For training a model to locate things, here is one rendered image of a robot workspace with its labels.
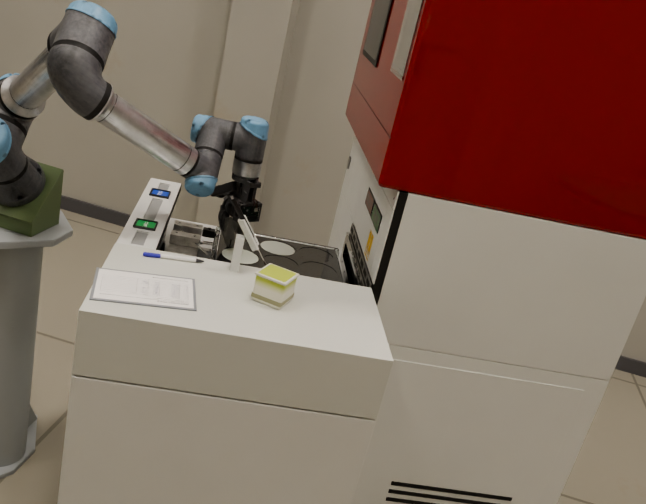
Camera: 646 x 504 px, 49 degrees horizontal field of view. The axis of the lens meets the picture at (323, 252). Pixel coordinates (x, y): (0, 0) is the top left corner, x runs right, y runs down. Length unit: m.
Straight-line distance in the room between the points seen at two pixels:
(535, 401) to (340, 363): 0.74
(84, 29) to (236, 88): 2.21
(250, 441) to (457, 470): 0.76
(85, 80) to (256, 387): 0.74
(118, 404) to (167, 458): 0.16
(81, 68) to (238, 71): 2.24
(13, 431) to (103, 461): 0.89
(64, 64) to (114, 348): 0.61
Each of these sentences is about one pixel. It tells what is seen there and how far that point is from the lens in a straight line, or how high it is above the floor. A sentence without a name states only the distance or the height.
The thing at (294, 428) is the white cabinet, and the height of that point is 0.77.
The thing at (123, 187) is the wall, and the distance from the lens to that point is 4.38.
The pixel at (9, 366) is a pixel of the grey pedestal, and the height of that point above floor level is 0.39.
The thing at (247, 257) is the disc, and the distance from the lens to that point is 1.95.
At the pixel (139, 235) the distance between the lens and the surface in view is 1.83.
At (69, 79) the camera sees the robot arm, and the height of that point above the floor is 1.32.
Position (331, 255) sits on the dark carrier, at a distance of 2.10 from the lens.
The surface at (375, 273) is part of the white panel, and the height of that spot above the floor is 1.00.
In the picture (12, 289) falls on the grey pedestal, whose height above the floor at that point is 0.64.
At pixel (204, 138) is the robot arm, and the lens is 1.85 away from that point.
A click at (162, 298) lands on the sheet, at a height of 0.97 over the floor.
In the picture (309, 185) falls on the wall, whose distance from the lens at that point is 4.00.
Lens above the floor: 1.65
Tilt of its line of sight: 21 degrees down
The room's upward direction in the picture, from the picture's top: 14 degrees clockwise
